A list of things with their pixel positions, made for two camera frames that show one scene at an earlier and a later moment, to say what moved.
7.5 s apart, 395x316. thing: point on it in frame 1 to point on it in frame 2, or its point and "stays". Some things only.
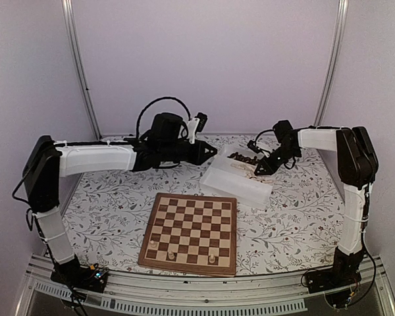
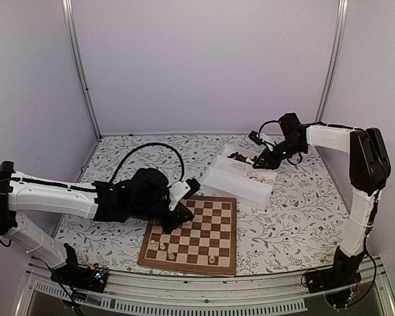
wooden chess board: (193, 234) stays
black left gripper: (200, 158) to (182, 212)
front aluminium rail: (41, 294) stays
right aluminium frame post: (342, 22) stays
